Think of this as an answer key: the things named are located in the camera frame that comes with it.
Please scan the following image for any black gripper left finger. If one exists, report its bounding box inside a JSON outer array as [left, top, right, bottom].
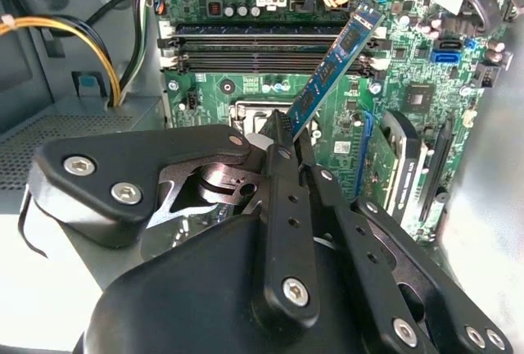
[[27, 108, 323, 323]]

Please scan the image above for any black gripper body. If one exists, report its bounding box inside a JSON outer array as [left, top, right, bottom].
[[84, 163, 369, 354]]

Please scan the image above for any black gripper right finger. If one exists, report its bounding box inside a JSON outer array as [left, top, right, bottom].
[[294, 130, 516, 354]]

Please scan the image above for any blue RAM stick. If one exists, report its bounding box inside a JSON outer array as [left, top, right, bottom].
[[285, 2, 386, 137]]

